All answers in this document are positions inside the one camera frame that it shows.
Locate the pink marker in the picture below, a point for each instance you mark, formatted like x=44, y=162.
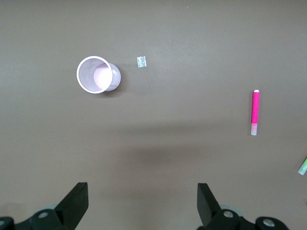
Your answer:
x=255, y=107

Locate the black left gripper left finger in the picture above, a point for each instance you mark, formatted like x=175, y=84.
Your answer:
x=72, y=206

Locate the pink plastic cup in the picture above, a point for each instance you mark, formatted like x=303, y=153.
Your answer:
x=98, y=76

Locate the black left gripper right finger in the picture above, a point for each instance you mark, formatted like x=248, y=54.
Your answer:
x=208, y=206

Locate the green marker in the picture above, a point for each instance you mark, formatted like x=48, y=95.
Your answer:
x=303, y=167

